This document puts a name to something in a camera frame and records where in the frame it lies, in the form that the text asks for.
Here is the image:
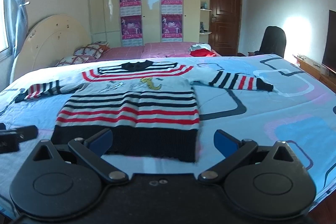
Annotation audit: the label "striped knit child sweater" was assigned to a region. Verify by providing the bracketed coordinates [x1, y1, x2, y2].
[15, 60, 273, 162]

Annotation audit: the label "red clothing pile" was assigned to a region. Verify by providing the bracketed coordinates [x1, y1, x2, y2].
[190, 48, 217, 57]

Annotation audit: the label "blue patterned bed sheet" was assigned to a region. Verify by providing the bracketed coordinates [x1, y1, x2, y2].
[0, 53, 336, 219]

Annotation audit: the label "near patterned pillow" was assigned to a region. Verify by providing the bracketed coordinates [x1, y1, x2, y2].
[56, 55, 96, 67]

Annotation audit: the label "patterned pillow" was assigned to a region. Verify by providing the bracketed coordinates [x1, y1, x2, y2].
[73, 42, 109, 59]
[56, 55, 96, 67]

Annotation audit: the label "cream round headboard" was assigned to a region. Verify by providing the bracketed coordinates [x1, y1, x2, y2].
[10, 14, 91, 83]

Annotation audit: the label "wooden tv cabinet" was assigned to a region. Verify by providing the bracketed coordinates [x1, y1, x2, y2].
[294, 55, 336, 93]

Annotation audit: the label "far patterned pillow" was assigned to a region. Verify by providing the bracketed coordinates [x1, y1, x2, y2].
[73, 42, 109, 59]

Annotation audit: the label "black television screen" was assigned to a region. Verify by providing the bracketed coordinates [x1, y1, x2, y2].
[322, 10, 336, 73]

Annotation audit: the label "black office chair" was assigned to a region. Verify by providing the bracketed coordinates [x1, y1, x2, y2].
[248, 26, 286, 57]

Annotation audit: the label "white patterned garment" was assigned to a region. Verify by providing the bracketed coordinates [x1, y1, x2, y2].
[188, 43, 212, 52]

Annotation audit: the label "white corner shelves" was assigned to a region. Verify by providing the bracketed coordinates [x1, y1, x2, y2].
[199, 0, 212, 43]

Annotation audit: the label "lower left pink poster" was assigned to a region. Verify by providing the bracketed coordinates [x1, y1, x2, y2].
[121, 15, 143, 47]

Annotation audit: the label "pink plaid bed cover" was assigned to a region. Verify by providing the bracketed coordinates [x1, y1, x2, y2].
[96, 42, 221, 61]

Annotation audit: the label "lower right pink poster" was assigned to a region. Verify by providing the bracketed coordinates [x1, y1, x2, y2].
[162, 15, 183, 43]

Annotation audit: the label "brown wooden door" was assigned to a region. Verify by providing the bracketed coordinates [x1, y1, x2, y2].
[209, 0, 242, 56]

